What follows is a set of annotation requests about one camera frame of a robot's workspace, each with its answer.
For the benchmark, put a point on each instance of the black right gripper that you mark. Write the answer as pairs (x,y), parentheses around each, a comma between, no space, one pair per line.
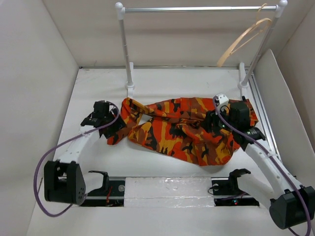
(211,117)

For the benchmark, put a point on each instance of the white clothes rack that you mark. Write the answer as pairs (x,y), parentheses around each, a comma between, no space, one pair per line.
(207,45)

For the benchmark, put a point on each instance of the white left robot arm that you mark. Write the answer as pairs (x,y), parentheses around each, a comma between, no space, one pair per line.
(71,177)

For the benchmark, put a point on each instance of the orange camouflage trousers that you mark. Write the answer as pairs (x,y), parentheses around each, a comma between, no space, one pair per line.
(173,127)

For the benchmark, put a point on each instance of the beige wooden hanger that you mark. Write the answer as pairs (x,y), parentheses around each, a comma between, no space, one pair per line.
(258,27)

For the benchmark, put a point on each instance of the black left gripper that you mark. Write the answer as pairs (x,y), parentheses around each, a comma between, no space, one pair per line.
(118,125)

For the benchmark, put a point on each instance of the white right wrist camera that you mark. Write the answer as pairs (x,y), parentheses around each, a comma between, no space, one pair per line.
(220,100)

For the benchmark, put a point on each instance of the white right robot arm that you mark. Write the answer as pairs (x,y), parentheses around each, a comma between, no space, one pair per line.
(289,202)

